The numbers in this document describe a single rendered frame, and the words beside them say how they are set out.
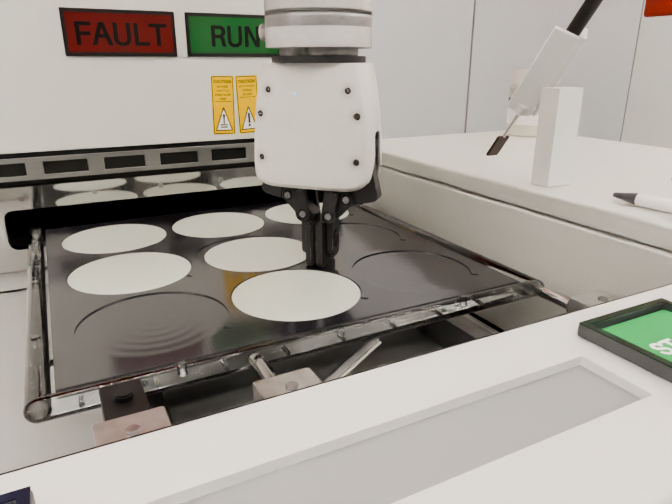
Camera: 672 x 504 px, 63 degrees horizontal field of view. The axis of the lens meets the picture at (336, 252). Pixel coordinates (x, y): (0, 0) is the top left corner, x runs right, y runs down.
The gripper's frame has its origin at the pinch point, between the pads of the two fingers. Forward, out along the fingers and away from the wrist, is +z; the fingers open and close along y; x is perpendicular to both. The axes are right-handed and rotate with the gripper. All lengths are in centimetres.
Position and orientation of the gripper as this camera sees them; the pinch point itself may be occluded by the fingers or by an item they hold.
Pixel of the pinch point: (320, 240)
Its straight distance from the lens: 48.9
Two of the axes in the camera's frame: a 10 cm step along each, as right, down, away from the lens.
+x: 3.5, -3.1, 8.8
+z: 0.0, 9.5, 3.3
